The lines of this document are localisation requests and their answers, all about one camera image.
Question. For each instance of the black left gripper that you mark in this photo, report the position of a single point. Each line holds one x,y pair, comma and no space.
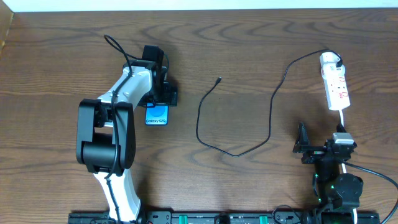
169,96

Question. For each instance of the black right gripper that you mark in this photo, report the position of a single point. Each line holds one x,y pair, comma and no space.
315,149

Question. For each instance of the blue screen Galaxy smartphone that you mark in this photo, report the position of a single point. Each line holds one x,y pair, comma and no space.
157,116

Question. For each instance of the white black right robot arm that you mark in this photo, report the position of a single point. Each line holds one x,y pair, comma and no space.
338,192

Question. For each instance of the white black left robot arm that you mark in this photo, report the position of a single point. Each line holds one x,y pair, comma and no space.
106,138

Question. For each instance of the white USB charger adapter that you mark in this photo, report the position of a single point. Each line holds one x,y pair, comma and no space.
331,65

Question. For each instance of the white extension power strip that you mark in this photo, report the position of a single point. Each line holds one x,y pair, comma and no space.
337,93

